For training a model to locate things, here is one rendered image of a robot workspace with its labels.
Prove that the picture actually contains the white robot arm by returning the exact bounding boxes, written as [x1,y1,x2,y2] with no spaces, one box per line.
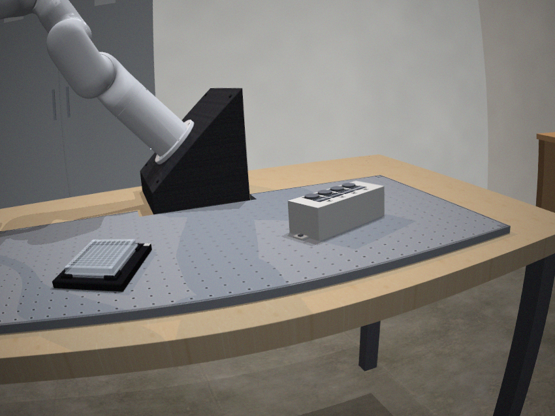
[0,0,194,165]

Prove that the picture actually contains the grey push-button panel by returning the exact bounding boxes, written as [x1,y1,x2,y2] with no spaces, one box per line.
[288,181,385,241]

